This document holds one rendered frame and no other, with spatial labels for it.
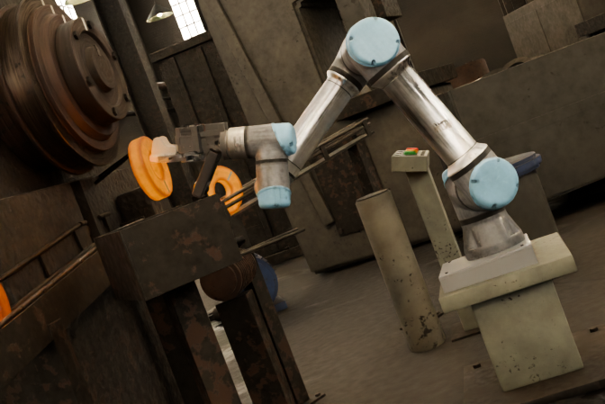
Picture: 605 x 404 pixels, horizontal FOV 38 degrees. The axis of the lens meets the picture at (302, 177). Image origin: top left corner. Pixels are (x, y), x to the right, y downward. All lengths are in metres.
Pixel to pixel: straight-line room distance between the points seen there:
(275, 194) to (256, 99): 3.09
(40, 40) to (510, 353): 1.36
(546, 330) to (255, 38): 3.20
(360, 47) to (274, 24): 2.98
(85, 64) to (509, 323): 1.22
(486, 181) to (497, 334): 0.39
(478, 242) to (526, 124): 2.04
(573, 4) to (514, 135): 1.80
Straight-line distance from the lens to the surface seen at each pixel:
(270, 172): 2.00
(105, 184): 2.58
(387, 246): 2.82
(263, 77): 5.04
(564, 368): 2.24
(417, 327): 2.87
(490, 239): 2.19
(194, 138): 2.05
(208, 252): 1.70
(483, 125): 4.14
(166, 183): 2.13
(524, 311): 2.20
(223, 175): 2.74
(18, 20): 2.26
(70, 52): 2.25
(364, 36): 2.04
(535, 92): 4.22
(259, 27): 5.03
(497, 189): 2.06
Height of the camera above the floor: 0.75
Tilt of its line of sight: 2 degrees down
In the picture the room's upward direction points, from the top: 21 degrees counter-clockwise
